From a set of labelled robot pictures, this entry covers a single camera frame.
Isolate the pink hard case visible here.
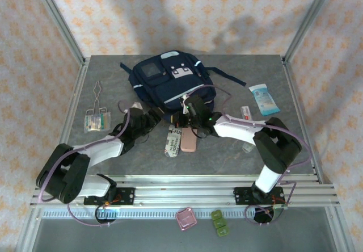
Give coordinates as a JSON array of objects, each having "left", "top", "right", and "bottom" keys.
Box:
[{"left": 180, "top": 127, "right": 199, "bottom": 153}]

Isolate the white pouch with black print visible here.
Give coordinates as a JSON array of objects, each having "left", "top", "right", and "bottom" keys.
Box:
[{"left": 163, "top": 124, "right": 184, "bottom": 158}]

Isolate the navy blue student backpack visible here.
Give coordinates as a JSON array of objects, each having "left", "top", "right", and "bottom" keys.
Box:
[{"left": 119, "top": 50, "right": 247, "bottom": 124}]

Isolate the blue wet wipes pack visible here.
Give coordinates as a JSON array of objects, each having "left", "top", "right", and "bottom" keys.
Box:
[{"left": 248, "top": 83, "right": 281, "bottom": 117}]

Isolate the clear packet of plasters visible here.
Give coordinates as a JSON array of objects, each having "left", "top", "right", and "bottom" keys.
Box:
[{"left": 83, "top": 111, "right": 112, "bottom": 135}]

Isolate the pink square device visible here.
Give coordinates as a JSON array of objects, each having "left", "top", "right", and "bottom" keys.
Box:
[{"left": 175, "top": 207, "right": 198, "bottom": 232}]

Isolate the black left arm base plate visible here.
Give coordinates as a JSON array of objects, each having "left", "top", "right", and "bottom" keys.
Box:
[{"left": 84, "top": 186, "right": 136, "bottom": 206}]

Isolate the aluminium side rail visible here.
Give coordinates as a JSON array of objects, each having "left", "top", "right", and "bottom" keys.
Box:
[
  {"left": 45, "top": 57, "right": 91, "bottom": 185},
  {"left": 281, "top": 57, "right": 324, "bottom": 185}
]

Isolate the aluminium mounting rail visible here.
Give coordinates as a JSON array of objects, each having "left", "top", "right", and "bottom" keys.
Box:
[{"left": 30, "top": 174, "right": 340, "bottom": 207}]

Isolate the grey slotted cable duct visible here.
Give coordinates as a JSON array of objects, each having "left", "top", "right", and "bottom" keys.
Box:
[{"left": 42, "top": 209, "right": 332, "bottom": 219}]

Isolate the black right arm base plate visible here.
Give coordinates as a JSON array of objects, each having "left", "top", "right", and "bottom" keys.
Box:
[{"left": 232, "top": 186, "right": 285, "bottom": 206}]

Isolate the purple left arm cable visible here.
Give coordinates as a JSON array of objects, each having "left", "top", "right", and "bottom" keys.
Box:
[{"left": 36, "top": 100, "right": 148, "bottom": 228}]

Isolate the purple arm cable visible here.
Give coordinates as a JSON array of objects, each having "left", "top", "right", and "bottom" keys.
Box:
[
  {"left": 183, "top": 84, "right": 314, "bottom": 228},
  {"left": 36, "top": 100, "right": 148, "bottom": 228}
]

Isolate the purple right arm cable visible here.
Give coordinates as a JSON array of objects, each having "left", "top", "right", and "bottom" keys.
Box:
[{"left": 183, "top": 84, "right": 314, "bottom": 228}]

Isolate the aluminium frame post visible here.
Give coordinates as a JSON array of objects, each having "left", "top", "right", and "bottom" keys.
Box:
[
  {"left": 29, "top": 0, "right": 87, "bottom": 67},
  {"left": 282, "top": 0, "right": 339, "bottom": 65}
]

